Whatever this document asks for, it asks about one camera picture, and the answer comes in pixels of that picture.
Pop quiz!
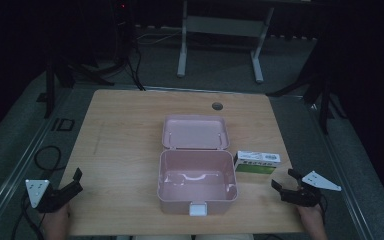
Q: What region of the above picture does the white and green medicine box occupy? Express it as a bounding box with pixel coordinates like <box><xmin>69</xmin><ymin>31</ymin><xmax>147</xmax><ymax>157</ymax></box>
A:
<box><xmin>233</xmin><ymin>150</ymin><xmax>282</xmax><ymax>176</ymax></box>

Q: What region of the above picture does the black hanging cable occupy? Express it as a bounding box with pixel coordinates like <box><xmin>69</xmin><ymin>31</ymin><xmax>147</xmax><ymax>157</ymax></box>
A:
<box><xmin>125</xmin><ymin>39</ymin><xmax>147</xmax><ymax>92</ymax></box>

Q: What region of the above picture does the black rectangular floor frame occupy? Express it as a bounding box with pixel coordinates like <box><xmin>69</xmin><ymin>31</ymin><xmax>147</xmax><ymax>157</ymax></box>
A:
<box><xmin>50</xmin><ymin>117</ymin><xmax>76</xmax><ymax>132</ymax></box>

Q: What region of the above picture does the metal floor rail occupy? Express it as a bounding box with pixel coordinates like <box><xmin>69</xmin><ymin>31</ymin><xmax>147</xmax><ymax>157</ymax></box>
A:
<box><xmin>0</xmin><ymin>87</ymin><xmax>80</xmax><ymax>231</ymax></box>
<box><xmin>304</xmin><ymin>96</ymin><xmax>378</xmax><ymax>240</ymax></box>

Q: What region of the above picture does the pink plastic storage box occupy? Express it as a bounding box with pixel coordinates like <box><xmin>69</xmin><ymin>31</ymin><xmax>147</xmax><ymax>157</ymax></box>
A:
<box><xmin>156</xmin><ymin>114</ymin><xmax>240</xmax><ymax>217</ymax></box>

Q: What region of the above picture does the person's left hand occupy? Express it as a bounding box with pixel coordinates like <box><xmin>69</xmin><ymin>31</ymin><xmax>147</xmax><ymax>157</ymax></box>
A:
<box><xmin>41</xmin><ymin>202</ymin><xmax>72</xmax><ymax>240</ymax></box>

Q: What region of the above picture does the white metal desk frame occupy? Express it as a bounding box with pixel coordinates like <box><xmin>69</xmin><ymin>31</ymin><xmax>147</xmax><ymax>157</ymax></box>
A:
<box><xmin>176</xmin><ymin>0</ymin><xmax>275</xmax><ymax>85</ymax></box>

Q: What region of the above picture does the person's right hand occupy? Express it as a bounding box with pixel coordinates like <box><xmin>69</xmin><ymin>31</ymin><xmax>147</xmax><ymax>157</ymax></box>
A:
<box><xmin>296</xmin><ymin>203</ymin><xmax>329</xmax><ymax>240</ymax></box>

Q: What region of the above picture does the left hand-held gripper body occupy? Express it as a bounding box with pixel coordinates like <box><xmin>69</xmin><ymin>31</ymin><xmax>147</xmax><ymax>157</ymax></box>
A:
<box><xmin>25</xmin><ymin>179</ymin><xmax>72</xmax><ymax>214</ymax></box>

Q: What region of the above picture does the black tripod stand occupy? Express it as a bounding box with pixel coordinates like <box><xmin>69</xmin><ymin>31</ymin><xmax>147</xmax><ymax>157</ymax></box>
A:
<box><xmin>35</xmin><ymin>46</ymin><xmax>116</xmax><ymax>120</ymax></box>
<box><xmin>265</xmin><ymin>43</ymin><xmax>349</xmax><ymax>136</ymax></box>

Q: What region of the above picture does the dark equipment stand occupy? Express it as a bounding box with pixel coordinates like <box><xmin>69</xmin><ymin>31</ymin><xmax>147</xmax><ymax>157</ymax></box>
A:
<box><xmin>110</xmin><ymin>0</ymin><xmax>137</xmax><ymax>69</ymax></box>

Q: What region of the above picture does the white floor cable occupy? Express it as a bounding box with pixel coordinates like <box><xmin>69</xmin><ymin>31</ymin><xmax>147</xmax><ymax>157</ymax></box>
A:
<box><xmin>135</xmin><ymin>30</ymin><xmax>183</xmax><ymax>46</ymax></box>

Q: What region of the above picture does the black looped floor cable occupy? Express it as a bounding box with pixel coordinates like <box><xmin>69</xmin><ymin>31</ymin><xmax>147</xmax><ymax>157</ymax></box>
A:
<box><xmin>33</xmin><ymin>145</ymin><xmax>67</xmax><ymax>173</ymax></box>

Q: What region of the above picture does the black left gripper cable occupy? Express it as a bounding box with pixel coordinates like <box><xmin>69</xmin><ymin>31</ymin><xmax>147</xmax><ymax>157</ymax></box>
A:
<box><xmin>10</xmin><ymin>191</ymin><xmax>46</xmax><ymax>240</ymax></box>

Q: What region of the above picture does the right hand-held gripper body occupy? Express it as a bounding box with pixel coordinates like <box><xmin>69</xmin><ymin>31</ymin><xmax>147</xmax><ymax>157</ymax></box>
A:
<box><xmin>279</xmin><ymin>170</ymin><xmax>342</xmax><ymax>208</ymax></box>

